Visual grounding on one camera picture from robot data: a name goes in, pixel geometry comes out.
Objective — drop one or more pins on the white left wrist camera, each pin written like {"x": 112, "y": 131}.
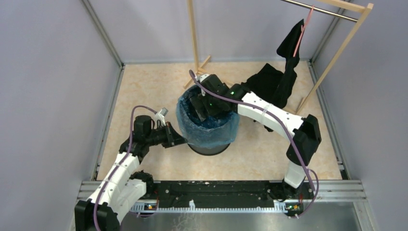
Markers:
{"x": 159, "y": 117}

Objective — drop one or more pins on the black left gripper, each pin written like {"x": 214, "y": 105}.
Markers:
{"x": 172, "y": 137}

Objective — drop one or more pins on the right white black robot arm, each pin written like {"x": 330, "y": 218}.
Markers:
{"x": 303, "y": 133}

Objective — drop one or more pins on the blue plastic trash bag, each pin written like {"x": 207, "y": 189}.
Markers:
{"x": 210, "y": 133}

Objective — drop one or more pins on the pink hanger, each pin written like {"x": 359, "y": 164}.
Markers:
{"x": 303, "y": 28}

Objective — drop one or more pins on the wooden clothes rack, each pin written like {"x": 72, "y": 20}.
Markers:
{"x": 347, "y": 10}

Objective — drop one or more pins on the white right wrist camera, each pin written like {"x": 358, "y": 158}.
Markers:
{"x": 201, "y": 78}

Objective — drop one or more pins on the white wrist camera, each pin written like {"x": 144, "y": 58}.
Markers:
{"x": 201, "y": 78}
{"x": 159, "y": 117}

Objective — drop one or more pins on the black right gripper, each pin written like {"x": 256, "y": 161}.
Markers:
{"x": 198, "y": 101}

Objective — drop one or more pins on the black trash bin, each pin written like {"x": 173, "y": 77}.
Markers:
{"x": 209, "y": 151}

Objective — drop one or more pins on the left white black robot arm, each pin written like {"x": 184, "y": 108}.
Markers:
{"x": 123, "y": 186}

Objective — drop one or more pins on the black cloth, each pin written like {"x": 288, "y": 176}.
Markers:
{"x": 275, "y": 86}

